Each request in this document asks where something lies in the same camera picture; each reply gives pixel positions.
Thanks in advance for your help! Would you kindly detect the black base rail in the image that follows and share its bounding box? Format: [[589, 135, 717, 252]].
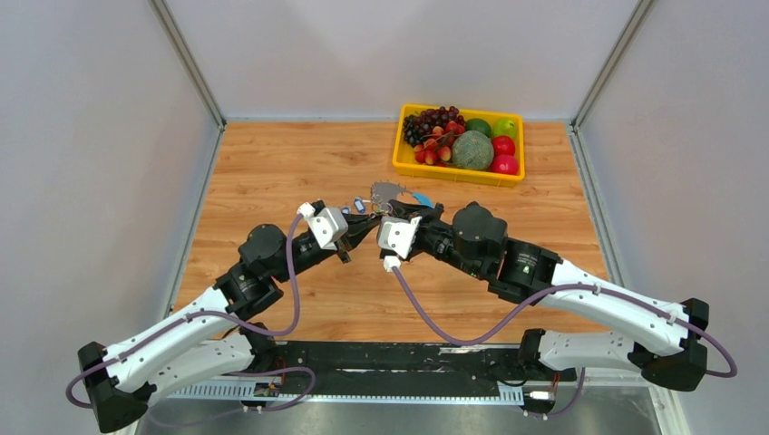
[[247, 341, 556, 398]]

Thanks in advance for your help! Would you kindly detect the yellow plastic bin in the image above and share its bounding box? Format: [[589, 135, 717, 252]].
[[392, 103, 525, 187]]

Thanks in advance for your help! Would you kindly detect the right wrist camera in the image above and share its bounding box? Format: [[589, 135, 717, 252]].
[[376, 217, 422, 272]]

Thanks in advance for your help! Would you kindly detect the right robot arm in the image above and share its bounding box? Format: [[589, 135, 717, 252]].
[[378, 200, 709, 392]]

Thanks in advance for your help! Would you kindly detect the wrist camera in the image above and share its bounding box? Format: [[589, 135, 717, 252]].
[[376, 217, 422, 272], [297, 201, 348, 250]]

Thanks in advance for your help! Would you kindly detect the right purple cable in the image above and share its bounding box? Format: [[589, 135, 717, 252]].
[[390, 266, 739, 419]]

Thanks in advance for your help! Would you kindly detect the dark green lime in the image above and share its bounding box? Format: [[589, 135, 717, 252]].
[[464, 118, 493, 138]]

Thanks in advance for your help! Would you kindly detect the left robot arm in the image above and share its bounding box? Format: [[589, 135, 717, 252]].
[[65, 200, 382, 434]]

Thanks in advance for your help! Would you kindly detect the red apple upper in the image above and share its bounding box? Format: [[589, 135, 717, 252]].
[[492, 135, 516, 156]]

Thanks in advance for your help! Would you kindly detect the cantaloupe melon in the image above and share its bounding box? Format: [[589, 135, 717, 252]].
[[452, 130, 494, 170]]

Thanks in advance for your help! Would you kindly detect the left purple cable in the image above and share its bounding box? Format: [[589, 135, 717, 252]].
[[64, 215, 316, 415]]

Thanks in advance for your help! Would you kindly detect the purple cable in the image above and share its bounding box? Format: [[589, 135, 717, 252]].
[[64, 215, 316, 415], [390, 266, 739, 419]]

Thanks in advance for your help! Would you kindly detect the green apple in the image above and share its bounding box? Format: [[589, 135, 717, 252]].
[[492, 118, 521, 139]]

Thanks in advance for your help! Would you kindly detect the metal key organizer blue handle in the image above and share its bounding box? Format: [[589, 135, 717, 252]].
[[369, 181, 435, 210]]

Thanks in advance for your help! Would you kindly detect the dark grape bunch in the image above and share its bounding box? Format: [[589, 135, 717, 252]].
[[402, 106, 466, 147]]

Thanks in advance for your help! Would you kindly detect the red apple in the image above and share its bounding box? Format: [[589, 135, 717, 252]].
[[489, 154, 520, 176], [492, 135, 516, 156]]

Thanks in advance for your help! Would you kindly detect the cherry cluster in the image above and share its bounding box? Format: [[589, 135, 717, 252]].
[[405, 121, 465, 167]]

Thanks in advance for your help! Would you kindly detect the red apple lower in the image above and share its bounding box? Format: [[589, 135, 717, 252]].
[[489, 154, 520, 176]]

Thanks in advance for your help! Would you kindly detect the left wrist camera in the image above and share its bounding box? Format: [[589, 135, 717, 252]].
[[297, 201, 348, 250]]

